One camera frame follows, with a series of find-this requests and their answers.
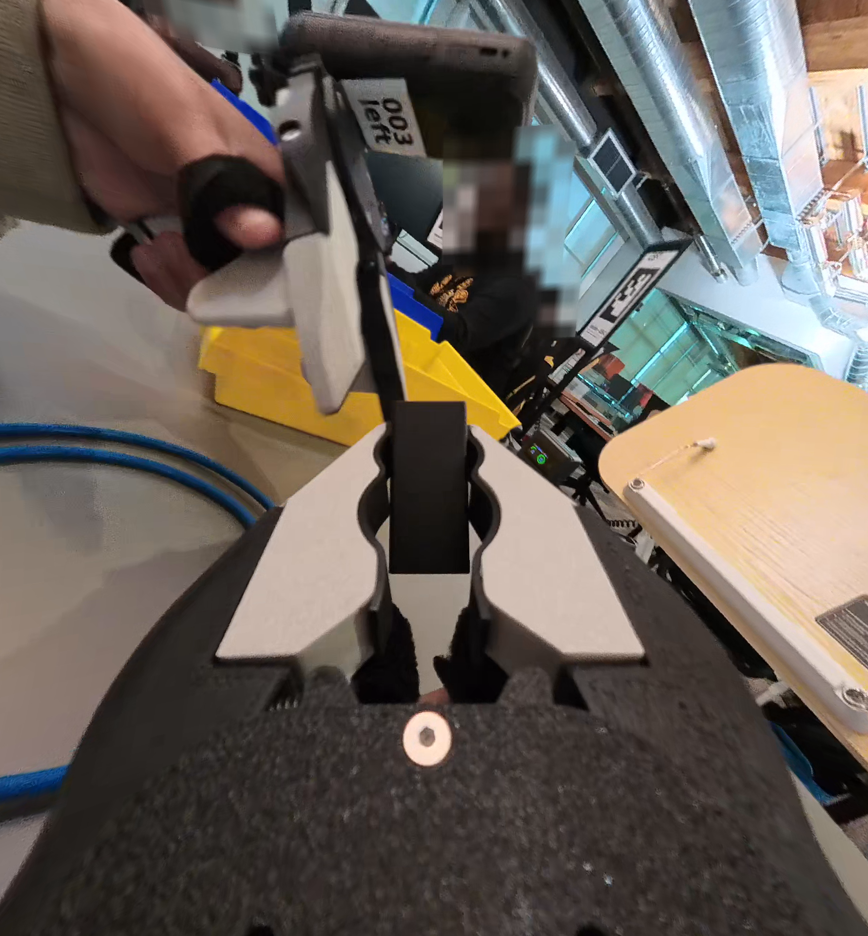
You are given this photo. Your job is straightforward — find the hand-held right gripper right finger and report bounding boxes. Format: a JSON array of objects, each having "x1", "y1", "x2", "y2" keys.
[{"x1": 437, "y1": 426, "x2": 647, "y2": 702}]

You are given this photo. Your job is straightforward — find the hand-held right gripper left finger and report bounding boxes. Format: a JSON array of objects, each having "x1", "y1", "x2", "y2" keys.
[{"x1": 216, "y1": 426, "x2": 417, "y2": 702}]

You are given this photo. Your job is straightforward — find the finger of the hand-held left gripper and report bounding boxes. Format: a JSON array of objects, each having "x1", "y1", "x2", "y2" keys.
[
  {"x1": 282, "y1": 164, "x2": 378, "y2": 416},
  {"x1": 355, "y1": 154, "x2": 411, "y2": 405}
]

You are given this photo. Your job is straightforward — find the yellow plastic bin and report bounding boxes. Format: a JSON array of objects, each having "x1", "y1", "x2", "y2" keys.
[{"x1": 198, "y1": 307, "x2": 522, "y2": 447}]

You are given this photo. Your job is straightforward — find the black network switch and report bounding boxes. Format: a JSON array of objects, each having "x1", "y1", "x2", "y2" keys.
[{"x1": 388, "y1": 401, "x2": 473, "y2": 575}]

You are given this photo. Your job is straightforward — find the blue ethernet cable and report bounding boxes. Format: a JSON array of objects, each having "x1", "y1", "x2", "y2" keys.
[{"x1": 0, "y1": 423, "x2": 277, "y2": 827}]

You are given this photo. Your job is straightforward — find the person's left forearm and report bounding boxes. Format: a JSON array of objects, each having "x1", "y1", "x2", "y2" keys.
[{"x1": 0, "y1": 0, "x2": 113, "y2": 246}]

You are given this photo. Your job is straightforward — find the person's left hand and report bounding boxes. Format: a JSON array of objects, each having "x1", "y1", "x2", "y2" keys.
[{"x1": 39, "y1": 0, "x2": 287, "y2": 312}]

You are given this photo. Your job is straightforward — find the blue plastic bin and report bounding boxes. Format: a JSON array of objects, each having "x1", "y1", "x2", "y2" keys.
[{"x1": 211, "y1": 77, "x2": 445, "y2": 341}]

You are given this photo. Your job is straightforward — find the black device with green light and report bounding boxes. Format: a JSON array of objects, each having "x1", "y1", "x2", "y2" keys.
[{"x1": 525, "y1": 433, "x2": 588, "y2": 485}]

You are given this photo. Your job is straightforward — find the light wooden board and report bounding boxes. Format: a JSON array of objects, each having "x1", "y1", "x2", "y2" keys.
[{"x1": 598, "y1": 363, "x2": 868, "y2": 791}]

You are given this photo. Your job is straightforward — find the black white marker sign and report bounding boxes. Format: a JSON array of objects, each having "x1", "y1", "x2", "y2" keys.
[{"x1": 576, "y1": 249, "x2": 692, "y2": 348}]

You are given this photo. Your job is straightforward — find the silver ventilation duct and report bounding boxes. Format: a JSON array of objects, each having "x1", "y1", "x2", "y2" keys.
[{"x1": 686, "y1": 0, "x2": 833, "y2": 253}]

